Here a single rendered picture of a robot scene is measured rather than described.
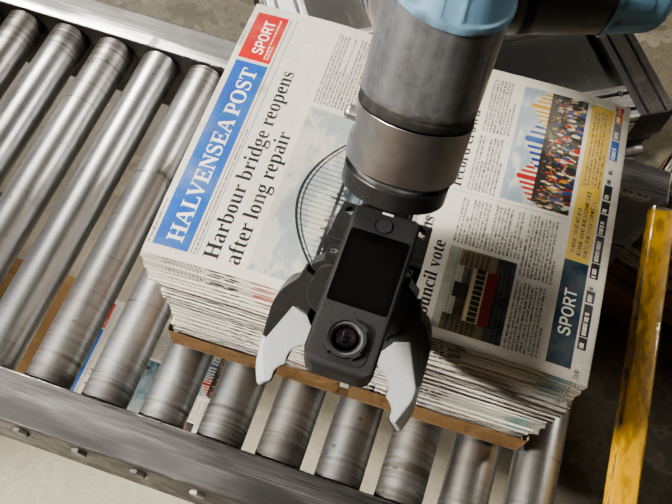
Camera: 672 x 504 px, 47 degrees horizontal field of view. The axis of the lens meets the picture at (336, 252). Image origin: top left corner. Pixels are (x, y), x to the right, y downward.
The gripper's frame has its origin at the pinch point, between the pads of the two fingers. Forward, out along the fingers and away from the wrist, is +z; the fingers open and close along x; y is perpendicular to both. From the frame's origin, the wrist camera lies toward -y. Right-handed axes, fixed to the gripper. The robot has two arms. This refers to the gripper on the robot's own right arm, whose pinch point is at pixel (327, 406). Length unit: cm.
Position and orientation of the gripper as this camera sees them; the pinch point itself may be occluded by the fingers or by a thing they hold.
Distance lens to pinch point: 61.1
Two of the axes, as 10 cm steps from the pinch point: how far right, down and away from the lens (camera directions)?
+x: -9.5, -3.0, 0.9
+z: -2.1, 8.2, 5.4
